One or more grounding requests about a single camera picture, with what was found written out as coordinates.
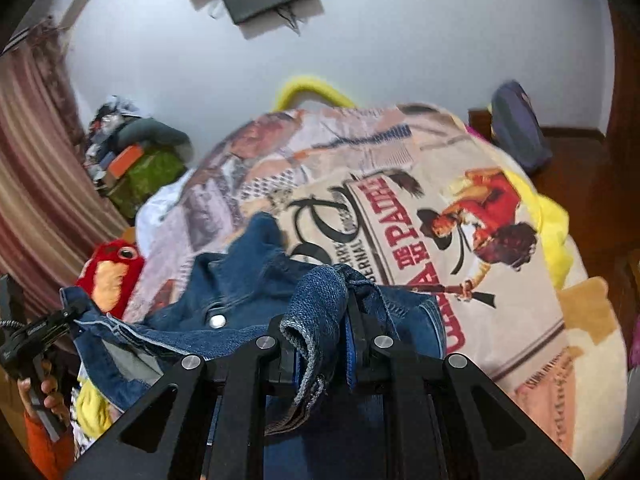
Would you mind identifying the yellow cloth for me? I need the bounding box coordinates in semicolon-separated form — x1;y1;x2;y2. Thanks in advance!
74;382;121;440

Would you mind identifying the person's left hand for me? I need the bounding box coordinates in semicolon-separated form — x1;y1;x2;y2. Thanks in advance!
17;375;71;423

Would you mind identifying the green patterned covered box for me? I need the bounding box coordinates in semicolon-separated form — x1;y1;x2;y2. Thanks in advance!
107;147;188;218

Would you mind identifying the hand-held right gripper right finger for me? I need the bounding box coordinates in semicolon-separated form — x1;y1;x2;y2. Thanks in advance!
345;290;586;480

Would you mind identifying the cream blanket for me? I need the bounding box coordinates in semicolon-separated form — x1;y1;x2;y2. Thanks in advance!
500;232;633;480

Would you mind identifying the pile of clutter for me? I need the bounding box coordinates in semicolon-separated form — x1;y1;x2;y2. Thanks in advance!
85;94;151;196

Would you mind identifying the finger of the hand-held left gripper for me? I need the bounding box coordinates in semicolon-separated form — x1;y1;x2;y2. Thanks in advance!
10;330;56;362
14;306;83;335

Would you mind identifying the orange box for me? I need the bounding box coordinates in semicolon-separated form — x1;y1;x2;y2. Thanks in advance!
107;144;147;181

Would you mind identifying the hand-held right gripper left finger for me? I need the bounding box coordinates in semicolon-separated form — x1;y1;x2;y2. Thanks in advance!
62;315;301;480

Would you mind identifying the black monitor cable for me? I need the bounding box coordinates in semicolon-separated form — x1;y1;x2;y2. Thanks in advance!
272;2;304;36

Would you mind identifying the dark grey cushion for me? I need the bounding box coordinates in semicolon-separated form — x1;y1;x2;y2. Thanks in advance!
117;117;193;150

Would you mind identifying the white cloth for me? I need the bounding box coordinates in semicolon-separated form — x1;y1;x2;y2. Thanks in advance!
135;170;197;256

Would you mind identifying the grey backpack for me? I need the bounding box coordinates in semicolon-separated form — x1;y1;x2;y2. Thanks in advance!
490;80;553;173

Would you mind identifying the yellow plush toy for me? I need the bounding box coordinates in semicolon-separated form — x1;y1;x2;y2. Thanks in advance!
272;76;358;111

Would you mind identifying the striped curtain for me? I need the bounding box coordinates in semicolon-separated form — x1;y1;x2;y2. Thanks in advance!
0;17;132;311

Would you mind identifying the printed blanket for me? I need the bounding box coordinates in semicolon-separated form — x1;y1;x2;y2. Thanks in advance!
122;102;598;480

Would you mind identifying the red plush toy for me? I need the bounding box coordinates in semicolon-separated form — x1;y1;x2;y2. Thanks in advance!
75;240;146;318

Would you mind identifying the blue denim jacket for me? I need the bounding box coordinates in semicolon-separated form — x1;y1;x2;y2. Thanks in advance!
60;212;448;480

